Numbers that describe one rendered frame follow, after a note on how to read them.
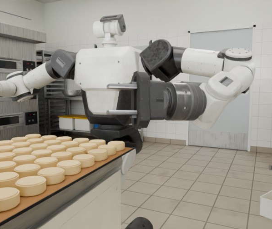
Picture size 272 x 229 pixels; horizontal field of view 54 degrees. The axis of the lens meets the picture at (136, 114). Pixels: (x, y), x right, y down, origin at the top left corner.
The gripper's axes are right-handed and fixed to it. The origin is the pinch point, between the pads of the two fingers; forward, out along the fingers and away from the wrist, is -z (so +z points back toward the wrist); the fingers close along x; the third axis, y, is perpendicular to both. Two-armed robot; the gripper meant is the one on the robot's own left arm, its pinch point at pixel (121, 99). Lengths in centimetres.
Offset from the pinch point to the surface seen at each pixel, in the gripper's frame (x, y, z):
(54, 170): -14.1, -0.7, -13.3
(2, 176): -14.7, -0.3, -22.5
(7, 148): -11.6, -23.6, -23.7
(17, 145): -11.1, -27.5, -21.4
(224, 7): 191, -300, 277
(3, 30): 132, -368, -61
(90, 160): -13.4, -6.7, -5.1
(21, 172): -14.6, -2.5, -19.4
